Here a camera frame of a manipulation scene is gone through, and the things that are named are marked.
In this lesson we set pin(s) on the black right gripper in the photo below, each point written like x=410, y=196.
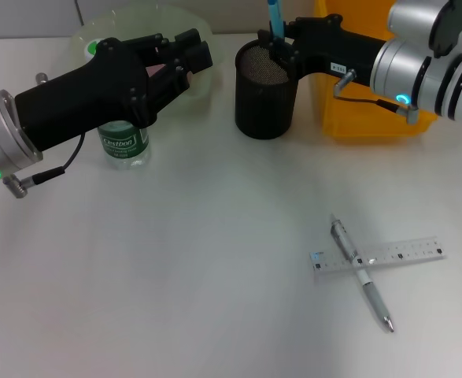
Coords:
x=333, y=51

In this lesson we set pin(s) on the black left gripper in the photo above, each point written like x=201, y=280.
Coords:
x=81, y=94

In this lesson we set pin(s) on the pink toy peach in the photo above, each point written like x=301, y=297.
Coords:
x=156, y=71

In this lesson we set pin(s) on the clear bottle green label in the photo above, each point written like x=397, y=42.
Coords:
x=122, y=145

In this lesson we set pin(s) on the green translucent fruit plate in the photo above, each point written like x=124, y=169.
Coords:
x=207, y=86

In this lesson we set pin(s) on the black mesh pen holder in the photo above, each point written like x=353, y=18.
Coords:
x=266, y=106

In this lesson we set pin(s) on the clear plastic ruler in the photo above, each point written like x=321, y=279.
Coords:
x=403, y=252

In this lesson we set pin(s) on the silver pen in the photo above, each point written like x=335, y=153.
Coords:
x=376, y=299

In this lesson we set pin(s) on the yellow plastic bin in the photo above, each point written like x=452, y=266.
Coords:
x=356, y=118

